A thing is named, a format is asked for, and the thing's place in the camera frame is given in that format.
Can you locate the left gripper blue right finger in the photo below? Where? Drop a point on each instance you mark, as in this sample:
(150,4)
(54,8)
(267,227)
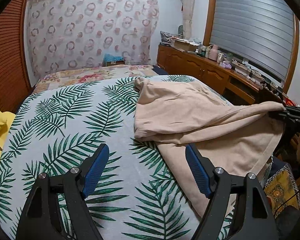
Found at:
(215,184)

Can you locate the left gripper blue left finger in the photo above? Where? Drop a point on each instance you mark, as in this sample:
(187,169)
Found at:
(78,184)

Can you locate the beige printed t-shirt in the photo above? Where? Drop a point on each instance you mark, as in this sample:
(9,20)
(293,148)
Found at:
(239,139)

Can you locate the palm leaf print sheet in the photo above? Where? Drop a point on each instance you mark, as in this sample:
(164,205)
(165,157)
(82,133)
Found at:
(136,197)

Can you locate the long wooden cabinet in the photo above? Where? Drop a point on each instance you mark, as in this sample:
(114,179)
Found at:
(235,87)

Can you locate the yellow patterned cushion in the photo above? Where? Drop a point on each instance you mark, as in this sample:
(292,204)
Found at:
(282,190)

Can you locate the purple small object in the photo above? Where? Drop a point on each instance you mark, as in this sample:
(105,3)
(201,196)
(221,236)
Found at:
(225,64)

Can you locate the grey window blind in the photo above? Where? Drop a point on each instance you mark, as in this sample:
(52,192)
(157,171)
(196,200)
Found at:
(260,31)

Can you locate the pink thermos jug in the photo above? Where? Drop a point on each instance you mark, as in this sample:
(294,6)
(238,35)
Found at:
(213,52)

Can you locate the floral quilt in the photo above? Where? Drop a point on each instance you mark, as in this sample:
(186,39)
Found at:
(86,75)

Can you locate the teal cloth on box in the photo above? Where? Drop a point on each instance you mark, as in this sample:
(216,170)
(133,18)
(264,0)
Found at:
(111,60)

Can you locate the cardboard box on cabinet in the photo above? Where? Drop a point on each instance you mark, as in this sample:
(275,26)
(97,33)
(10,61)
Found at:
(185,45)

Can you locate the patterned fabric bag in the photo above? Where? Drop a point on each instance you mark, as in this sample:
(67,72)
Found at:
(168,38)

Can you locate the circle pattern lace curtain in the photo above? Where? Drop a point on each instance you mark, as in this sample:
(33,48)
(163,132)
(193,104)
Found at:
(75,34)

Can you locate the beige tied curtain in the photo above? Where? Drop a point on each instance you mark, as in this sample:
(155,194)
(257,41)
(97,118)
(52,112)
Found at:
(188,7)

